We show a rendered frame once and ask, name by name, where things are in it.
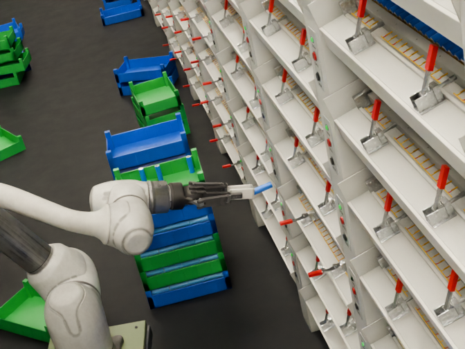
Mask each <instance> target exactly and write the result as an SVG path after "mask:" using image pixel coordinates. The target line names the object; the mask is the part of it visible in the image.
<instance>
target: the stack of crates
mask: <svg viewBox="0 0 465 349"><path fill-rule="evenodd" d="M175 115H176V119H174V120H169V121H166V122H163V123H158V124H155V125H150V126H147V127H142V128H139V129H134V130H131V131H128V132H123V133H119V134H114V135H111V133H110V131H109V130H107V131H104V134H105V136H106V139H107V151H106V156H107V159H108V162H109V166H110V168H111V173H112V175H113V179H114V181H115V176H114V173H113V169H114V168H119V171H120V173H123V172H128V171H131V170H136V169H139V168H144V167H147V166H150V165H155V164H158V163H163V162H166V161H171V160H174V159H179V158H182V157H185V156H189V155H191V152H190V148H189V145H188V140H187V136H186V133H185V129H184V126H183V121H182V118H181V113H180V112H178V113H175Z"/></svg>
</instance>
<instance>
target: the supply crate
mask: <svg viewBox="0 0 465 349"><path fill-rule="evenodd" d="M191 153H192V155H191V158H192V163H193V166H194V171H195V172H194V173H190V171H189V168H188V163H187V160H186V156H185V157H182V158H179V159H174V160H171V161H166V162H163V163H158V164H159V165H160V168H161V172H162V175H163V179H164V181H165V180H166V182H167V184H169V183H174V182H181V183H182V184H183V186H188V184H189V181H195V182H206V181H205V178H204V175H203V171H202V168H201V164H200V161H199V156H198V154H197V149H196V148H192V149H191ZM155 165H157V164H155ZM155 165H150V166H147V167H144V168H143V169H144V171H145V176H146V178H147V181H158V177H157V174H156V170H155ZM113 173H114V176H115V180H127V179H131V180H138V181H141V178H140V173H139V171H138V169H136V170H131V171H128V172H123V173H120V171H119V168H114V169H113Z"/></svg>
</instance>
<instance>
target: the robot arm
mask: <svg viewBox="0 0 465 349"><path fill-rule="evenodd" d="M254 193H255V189H254V188H252V184H246V185H236V186H228V183H225V185H224V183H222V182H195V181H189V184H188V186H183V184H182V183H181V182H174V183H169V184H167V182H166V180H165V181H138V180H131V179H127V180H115V181H108V182H104V183H101V184H98V185H96V186H94V187H92V189H91V192H90V196H89V203H90V208H91V212H83V211H75V210H72V209H70V208H66V207H63V206H60V205H59V204H56V203H53V202H50V201H48V200H46V199H43V198H41V197H38V196H37V195H34V194H31V193H28V192H26V191H24V190H21V189H19V188H15V187H13V186H9V185H7V184H2V183H0V252H2V253H3V254H4V255H5V256H7V257H8V258H9V259H11V260H12V261H13V262H15V263H16V264H18V265H19V266H20V267H21V268H23V269H24V270H25V271H27V277H28V282H29V284H30V285H31V286H32V287H33V288H34V289H35V291H36V292H37V293H38V294H39V295H40V296H41V297H42V298H43V299H44V301H45V306H44V319H45V322H46V327H47V329H48V333H49V334H50V337H51V340H52V342H53V345H54V346H55V349H121V348H122V344H123V342H124V339H123V337H122V336H121V335H116V336H114V337H111V334H110V330H109V326H108V323H107V318H106V315H105V313H104V308H103V305H102V301H101V290H100V281H99V278H98V273H97V270H96V267H95V265H94V263H93V261H92V259H90V257H89V256H88V255H87V254H85V253H84V252H83V251H81V250H79V249H75V248H71V247H67V246H65V245H63V244H61V243H55V244H47V243H46V242H45V241H43V240H42V239H41V238H40V237H39V236H37V235H36V234H35V233H33V232H32V231H31V230H30V229H29V228H27V227H26V226H24V225H23V224H22V223H21V222H20V221H19V220H17V219H16V218H15V217H13V216H12V215H11V214H10V213H9V212H7V211H6V210H5V209H7V210H9V211H13V212H16V213H19V214H21V215H25V216H26V217H30V218H33V219H34V220H38V221H40V222H43V223H46V224H50V225H52V226H55V227H57V228H60V229H64V230H66V231H70V232H74V233H79V234H84V235H90V236H94V237H96V238H98V239H99V240H101V242H102V243H103V244H106V245H109V246H111V247H114V248H116V249H118V250H119V251H121V252H123V253H125V254H127V255H131V256H137V255H140V254H142V253H144V252H145V251H146V250H148V248H149V247H150V246H151V244H152V240H153V235H154V221H153V218H152V214H159V213H168V211H169V209H170V210H181V209H183V208H184V206H185V205H186V204H187V205H196V206H197V209H202V208H206V207H211V206H220V205H225V204H229V203H230V200H232V199H254Z"/></svg>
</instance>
